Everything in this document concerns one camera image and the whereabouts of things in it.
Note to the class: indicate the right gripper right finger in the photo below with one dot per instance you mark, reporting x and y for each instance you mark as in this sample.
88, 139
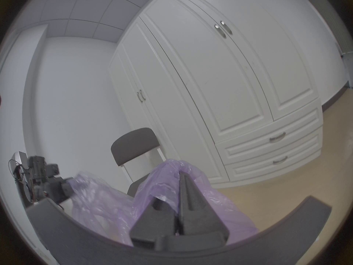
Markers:
198, 217

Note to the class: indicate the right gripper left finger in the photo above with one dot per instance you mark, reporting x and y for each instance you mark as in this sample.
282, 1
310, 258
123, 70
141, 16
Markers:
154, 225

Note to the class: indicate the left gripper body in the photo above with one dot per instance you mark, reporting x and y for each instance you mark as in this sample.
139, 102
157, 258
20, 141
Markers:
55, 189

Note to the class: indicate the purple plastic bag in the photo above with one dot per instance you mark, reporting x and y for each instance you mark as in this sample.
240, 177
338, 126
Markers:
110, 203

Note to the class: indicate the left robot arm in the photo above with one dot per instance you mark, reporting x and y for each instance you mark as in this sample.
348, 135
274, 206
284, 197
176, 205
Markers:
35, 167

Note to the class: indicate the grey and white chair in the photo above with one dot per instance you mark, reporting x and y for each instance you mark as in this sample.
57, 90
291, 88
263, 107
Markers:
135, 145

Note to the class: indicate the white wardrobe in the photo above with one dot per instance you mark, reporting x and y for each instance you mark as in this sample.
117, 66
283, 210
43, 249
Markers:
220, 79

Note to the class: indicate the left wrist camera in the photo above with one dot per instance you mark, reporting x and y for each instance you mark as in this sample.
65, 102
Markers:
52, 170

